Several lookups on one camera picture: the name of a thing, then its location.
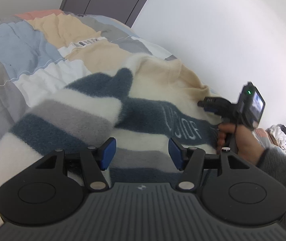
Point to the pile of clothes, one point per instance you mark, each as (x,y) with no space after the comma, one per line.
(272,137)

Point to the person's right hand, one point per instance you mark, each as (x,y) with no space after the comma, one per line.
(248,147)

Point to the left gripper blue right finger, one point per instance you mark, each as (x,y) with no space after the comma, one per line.
(196,165)

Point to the colourful patchwork bed quilt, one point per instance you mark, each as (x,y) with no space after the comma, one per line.
(42,51)

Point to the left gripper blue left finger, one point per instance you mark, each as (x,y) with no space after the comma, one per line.
(92,161)

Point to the cream striped fleece sweater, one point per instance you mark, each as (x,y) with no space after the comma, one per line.
(142,104)

